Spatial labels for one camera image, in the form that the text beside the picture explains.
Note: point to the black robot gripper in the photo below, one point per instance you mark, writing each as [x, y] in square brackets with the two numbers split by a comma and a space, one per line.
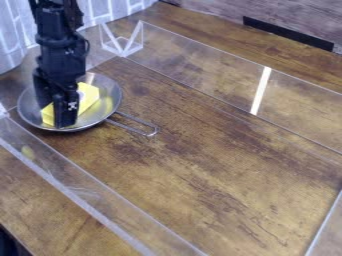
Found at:
[61, 60]

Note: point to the yellow butter block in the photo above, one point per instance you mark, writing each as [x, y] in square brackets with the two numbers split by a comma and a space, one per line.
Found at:
[89, 96]

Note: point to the silver frying pan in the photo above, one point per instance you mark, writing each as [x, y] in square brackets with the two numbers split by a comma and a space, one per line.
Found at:
[96, 114]

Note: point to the white sheer curtain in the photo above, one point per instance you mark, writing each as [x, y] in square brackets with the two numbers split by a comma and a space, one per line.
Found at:
[17, 28]

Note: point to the black strip on table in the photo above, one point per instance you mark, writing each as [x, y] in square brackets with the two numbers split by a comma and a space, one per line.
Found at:
[288, 34]

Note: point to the clear acrylic corner bracket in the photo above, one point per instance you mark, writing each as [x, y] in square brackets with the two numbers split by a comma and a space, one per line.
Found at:
[119, 45]

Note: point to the clear acrylic front wall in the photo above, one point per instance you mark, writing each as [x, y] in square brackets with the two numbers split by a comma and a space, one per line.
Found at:
[125, 220]

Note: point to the clear acrylic wall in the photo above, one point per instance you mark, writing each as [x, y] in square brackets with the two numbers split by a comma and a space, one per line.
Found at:
[294, 104]
[125, 220]

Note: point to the clear acrylic back wall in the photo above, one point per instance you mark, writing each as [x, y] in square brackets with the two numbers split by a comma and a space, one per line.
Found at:
[294, 104]

